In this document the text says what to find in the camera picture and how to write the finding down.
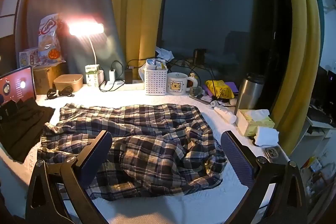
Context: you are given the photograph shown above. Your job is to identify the yellow curtain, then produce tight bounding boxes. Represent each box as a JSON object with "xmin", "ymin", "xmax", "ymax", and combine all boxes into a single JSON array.
[
  {"xmin": 270, "ymin": 0, "xmax": 322, "ymax": 156},
  {"xmin": 106, "ymin": 0, "xmax": 168, "ymax": 83}
]

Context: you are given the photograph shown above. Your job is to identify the yellow tissue box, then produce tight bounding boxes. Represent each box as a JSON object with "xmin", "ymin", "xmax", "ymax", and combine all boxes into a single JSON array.
[{"xmin": 235, "ymin": 109, "xmax": 276, "ymax": 136}]

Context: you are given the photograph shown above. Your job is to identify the white shelf unit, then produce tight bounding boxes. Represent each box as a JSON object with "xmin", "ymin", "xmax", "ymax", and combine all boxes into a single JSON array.
[{"xmin": 299, "ymin": 106, "xmax": 336, "ymax": 214}]

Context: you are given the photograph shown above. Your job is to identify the plaid pants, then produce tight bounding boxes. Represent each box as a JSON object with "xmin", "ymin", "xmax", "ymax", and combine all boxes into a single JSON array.
[{"xmin": 37, "ymin": 103, "xmax": 228, "ymax": 201}]

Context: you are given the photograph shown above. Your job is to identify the white perforated basket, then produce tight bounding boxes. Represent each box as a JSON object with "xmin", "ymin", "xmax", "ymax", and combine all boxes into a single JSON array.
[{"xmin": 144, "ymin": 67, "xmax": 168, "ymax": 95}]

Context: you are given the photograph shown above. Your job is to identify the yellow printed bag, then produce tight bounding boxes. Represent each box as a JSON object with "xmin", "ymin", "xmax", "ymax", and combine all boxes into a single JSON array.
[{"xmin": 205, "ymin": 80, "xmax": 235, "ymax": 99}]

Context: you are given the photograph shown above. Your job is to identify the printed snack bag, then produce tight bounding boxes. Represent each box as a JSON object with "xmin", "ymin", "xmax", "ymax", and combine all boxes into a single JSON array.
[{"xmin": 38, "ymin": 13, "xmax": 65, "ymax": 64}]

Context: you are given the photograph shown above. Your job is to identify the white printed box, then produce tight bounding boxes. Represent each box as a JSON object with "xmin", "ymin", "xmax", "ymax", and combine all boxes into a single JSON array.
[{"xmin": 19, "ymin": 48, "xmax": 40, "ymax": 68}]

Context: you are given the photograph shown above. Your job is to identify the smartphone in clear case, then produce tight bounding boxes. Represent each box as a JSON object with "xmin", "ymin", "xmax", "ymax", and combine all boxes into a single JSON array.
[{"xmin": 264, "ymin": 145, "xmax": 289, "ymax": 163}]

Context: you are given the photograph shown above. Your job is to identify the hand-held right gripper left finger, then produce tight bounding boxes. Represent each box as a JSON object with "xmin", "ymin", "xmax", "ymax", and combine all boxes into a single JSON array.
[{"xmin": 25, "ymin": 130, "xmax": 113, "ymax": 224}]

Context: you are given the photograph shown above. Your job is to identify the white table mat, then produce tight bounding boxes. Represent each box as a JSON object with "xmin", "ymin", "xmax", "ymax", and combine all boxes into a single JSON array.
[{"xmin": 0, "ymin": 82, "xmax": 292, "ymax": 224}]

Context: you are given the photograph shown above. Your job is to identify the dark jar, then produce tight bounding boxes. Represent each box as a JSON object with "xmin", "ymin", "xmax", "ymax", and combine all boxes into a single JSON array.
[{"xmin": 194, "ymin": 49, "xmax": 206, "ymax": 64}]

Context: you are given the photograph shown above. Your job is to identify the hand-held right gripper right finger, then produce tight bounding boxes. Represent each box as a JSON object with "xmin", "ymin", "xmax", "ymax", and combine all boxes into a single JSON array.
[{"xmin": 220, "ymin": 130, "xmax": 309, "ymax": 224}]

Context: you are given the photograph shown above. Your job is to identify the black cloth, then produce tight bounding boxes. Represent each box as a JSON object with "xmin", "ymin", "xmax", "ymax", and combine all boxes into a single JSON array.
[{"xmin": 0, "ymin": 98, "xmax": 55, "ymax": 163}]

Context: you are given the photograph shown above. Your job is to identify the white tube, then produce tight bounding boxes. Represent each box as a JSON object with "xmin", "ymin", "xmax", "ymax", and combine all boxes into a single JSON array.
[{"xmin": 213, "ymin": 106, "xmax": 237, "ymax": 124}]

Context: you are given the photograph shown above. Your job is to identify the brown cardboard box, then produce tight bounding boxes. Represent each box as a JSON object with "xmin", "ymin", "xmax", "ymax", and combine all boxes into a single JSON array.
[{"xmin": 33, "ymin": 63, "xmax": 66, "ymax": 94}]

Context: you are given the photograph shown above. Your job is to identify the white plastic bag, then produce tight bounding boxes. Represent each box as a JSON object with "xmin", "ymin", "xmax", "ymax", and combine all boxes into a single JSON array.
[{"xmin": 139, "ymin": 67, "xmax": 147, "ymax": 88}]

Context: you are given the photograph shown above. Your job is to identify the white power strip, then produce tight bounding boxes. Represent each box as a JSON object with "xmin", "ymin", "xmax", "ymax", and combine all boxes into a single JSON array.
[{"xmin": 100, "ymin": 80, "xmax": 126, "ymax": 90}]

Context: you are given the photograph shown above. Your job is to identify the beige takeaway container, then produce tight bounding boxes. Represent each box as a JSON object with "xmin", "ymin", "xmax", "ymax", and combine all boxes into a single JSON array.
[{"xmin": 53, "ymin": 74, "xmax": 84, "ymax": 93}]

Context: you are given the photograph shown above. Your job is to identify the white green milk carton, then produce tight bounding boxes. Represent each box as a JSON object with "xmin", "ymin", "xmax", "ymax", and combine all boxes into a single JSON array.
[{"xmin": 85, "ymin": 64, "xmax": 100, "ymax": 87}]

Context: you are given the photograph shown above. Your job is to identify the steel tumbler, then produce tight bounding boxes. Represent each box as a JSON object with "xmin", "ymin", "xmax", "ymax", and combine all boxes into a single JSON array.
[{"xmin": 234, "ymin": 73, "xmax": 265, "ymax": 115}]

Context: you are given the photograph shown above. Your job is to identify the purple pouch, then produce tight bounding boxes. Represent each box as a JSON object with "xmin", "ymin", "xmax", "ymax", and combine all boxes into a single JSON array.
[{"xmin": 224, "ymin": 81, "xmax": 239, "ymax": 94}]

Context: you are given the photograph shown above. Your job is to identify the small grey plush toy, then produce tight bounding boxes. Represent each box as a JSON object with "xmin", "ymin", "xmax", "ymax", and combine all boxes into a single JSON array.
[{"xmin": 190, "ymin": 86, "xmax": 204, "ymax": 97}]

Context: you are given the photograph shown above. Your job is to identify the crumpled white tissue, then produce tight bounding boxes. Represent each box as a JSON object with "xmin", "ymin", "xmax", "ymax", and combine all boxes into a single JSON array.
[{"xmin": 253, "ymin": 126, "xmax": 280, "ymax": 147}]

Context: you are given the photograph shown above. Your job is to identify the tablet with red screen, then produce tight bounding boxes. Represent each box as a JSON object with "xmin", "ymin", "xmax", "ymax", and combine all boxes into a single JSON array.
[{"xmin": 0, "ymin": 66, "xmax": 37, "ymax": 106}]

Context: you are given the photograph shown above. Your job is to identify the coiled black cable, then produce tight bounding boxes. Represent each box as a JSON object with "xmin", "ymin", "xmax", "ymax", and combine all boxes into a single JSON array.
[{"xmin": 47, "ymin": 86, "xmax": 75, "ymax": 101}]

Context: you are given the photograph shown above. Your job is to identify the black charger cable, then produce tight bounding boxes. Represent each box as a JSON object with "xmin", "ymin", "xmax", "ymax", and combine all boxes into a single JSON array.
[{"xmin": 99, "ymin": 60, "xmax": 124, "ymax": 92}]

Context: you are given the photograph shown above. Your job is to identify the black charger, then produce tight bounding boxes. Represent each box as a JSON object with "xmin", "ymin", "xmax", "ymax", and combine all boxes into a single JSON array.
[{"xmin": 124, "ymin": 68, "xmax": 134, "ymax": 84}]

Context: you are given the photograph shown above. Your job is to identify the white bear mug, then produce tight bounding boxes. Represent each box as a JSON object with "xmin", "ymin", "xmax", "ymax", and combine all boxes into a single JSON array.
[{"xmin": 167, "ymin": 72, "xmax": 197, "ymax": 96}]

